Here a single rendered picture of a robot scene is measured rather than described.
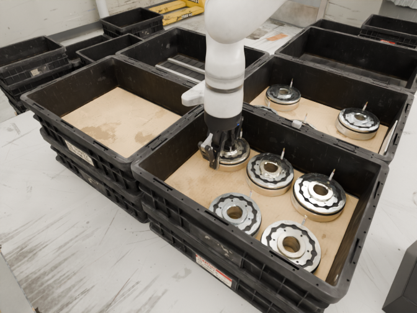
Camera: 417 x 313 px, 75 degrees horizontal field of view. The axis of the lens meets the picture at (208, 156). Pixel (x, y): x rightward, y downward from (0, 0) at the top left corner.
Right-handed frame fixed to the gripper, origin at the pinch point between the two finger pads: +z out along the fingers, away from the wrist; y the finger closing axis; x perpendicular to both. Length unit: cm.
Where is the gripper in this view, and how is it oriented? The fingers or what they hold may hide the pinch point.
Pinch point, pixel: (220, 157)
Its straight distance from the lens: 63.0
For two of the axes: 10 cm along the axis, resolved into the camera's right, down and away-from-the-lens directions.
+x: -7.9, -4.3, 4.3
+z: 0.0, 7.1, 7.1
